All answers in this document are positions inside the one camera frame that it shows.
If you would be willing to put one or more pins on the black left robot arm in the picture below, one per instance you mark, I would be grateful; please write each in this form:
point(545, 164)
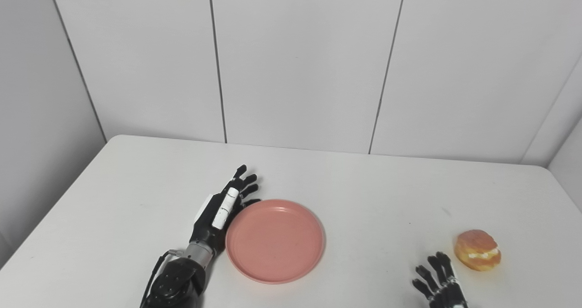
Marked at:
point(179, 280)

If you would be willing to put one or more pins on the pink round plate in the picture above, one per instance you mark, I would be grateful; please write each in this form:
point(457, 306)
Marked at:
point(275, 240)

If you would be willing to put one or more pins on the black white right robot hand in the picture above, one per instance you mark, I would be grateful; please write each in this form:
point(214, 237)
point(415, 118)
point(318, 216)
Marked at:
point(443, 287)

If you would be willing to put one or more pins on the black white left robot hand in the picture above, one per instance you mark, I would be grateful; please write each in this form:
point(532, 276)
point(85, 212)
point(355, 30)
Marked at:
point(213, 219)

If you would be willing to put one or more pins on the golden cream puff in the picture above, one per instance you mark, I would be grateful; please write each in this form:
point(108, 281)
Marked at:
point(476, 249)

